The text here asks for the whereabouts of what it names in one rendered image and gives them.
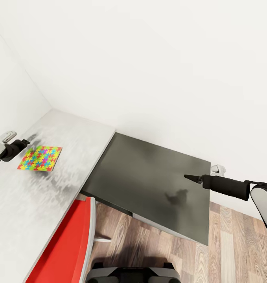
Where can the desk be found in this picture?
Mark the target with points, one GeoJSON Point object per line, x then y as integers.
{"type": "Point", "coordinates": [135, 177]}

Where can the jigsaw puzzle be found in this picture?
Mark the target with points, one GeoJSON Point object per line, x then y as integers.
{"type": "Point", "coordinates": [42, 160]}

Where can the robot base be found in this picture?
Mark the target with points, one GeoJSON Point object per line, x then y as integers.
{"type": "Point", "coordinates": [99, 274]}

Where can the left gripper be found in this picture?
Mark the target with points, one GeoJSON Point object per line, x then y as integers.
{"type": "Point", "coordinates": [17, 147]}

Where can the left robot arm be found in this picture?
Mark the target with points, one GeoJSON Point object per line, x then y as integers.
{"type": "Point", "coordinates": [8, 152]}

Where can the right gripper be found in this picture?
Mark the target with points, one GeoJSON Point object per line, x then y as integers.
{"type": "Point", "coordinates": [215, 183]}

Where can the swivel chair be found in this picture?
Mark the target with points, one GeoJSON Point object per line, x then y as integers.
{"type": "Point", "coordinates": [66, 257]}

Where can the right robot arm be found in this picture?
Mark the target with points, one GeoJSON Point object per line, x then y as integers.
{"type": "Point", "coordinates": [217, 182]}

